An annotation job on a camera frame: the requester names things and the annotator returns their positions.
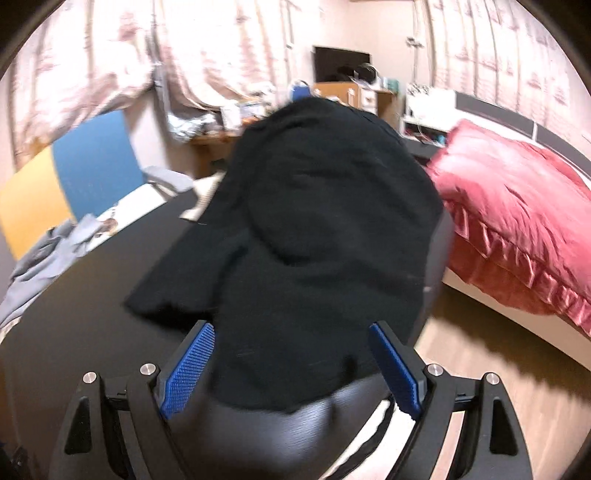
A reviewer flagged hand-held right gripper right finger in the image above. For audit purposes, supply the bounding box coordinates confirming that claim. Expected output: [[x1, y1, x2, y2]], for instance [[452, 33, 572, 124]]
[[368, 320, 536, 480]]

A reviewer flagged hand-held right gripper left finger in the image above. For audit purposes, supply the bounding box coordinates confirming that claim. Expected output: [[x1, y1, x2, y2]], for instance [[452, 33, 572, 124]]
[[46, 320, 218, 480]]

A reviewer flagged black sweater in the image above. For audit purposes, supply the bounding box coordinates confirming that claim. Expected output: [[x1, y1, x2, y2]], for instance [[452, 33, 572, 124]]
[[124, 98, 446, 414]]

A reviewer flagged person's striped clothing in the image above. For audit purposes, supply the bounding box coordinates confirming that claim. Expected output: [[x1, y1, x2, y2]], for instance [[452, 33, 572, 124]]
[[323, 399, 421, 480]]

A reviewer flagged beige cloth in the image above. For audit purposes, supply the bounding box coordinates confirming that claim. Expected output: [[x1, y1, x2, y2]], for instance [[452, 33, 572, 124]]
[[178, 171, 227, 222]]

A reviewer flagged white printed cloth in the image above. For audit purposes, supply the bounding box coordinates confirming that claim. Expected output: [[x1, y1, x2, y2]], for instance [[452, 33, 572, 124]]
[[85, 182, 171, 252]]

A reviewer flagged grey cloth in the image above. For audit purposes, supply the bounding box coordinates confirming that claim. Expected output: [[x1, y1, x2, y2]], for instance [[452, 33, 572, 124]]
[[0, 217, 105, 324]]

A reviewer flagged pink bed quilt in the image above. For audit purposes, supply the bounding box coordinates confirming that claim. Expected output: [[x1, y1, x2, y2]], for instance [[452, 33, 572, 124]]
[[424, 119, 591, 335]]

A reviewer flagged cluttered wooden desk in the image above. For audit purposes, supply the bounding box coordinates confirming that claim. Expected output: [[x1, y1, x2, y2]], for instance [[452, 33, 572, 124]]
[[168, 92, 278, 178]]

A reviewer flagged white shelf unit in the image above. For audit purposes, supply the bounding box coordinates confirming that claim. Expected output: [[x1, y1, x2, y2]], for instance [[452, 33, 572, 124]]
[[401, 88, 458, 144]]

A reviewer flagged bed with dark headboard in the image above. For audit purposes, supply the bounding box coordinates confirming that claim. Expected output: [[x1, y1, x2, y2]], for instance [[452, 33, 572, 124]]
[[406, 91, 591, 370]]

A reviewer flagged wooden cabinet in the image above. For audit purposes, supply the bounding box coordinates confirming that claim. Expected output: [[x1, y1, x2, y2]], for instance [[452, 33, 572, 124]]
[[314, 82, 398, 125]]

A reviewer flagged black monitor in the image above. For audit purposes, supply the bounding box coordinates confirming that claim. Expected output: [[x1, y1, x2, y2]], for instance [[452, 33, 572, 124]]
[[313, 45, 371, 83]]

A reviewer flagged pink patterned curtain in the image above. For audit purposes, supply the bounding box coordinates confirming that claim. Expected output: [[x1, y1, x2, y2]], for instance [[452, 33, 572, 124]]
[[425, 0, 583, 139], [9, 0, 287, 153]]

